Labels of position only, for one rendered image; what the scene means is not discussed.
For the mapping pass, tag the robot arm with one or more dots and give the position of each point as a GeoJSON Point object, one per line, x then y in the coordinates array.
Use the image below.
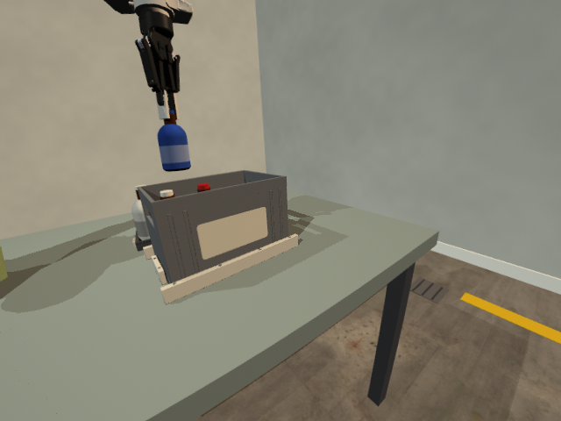
{"type": "Point", "coordinates": [179, 11]}

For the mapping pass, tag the blue bottle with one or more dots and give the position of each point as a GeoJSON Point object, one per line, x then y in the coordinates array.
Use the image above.
{"type": "Point", "coordinates": [173, 144]}

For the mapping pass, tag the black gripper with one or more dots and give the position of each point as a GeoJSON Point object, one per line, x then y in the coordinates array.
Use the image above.
{"type": "Point", "coordinates": [158, 61]}

